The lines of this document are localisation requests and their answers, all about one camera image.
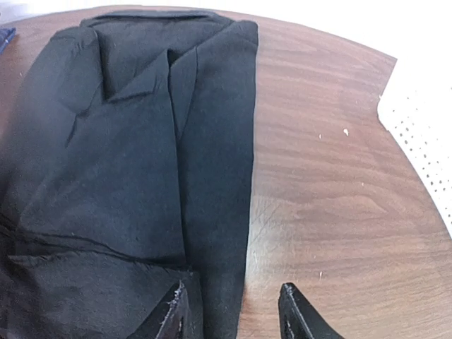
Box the black long sleeve shirt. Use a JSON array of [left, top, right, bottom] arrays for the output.
[[1, 11, 258, 338]]

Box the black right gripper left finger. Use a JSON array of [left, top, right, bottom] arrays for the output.
[[130, 282, 189, 339]]

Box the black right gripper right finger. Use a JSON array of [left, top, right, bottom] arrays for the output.
[[278, 282, 343, 339]]

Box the white plastic mesh basket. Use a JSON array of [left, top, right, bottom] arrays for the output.
[[377, 85, 451, 232]]

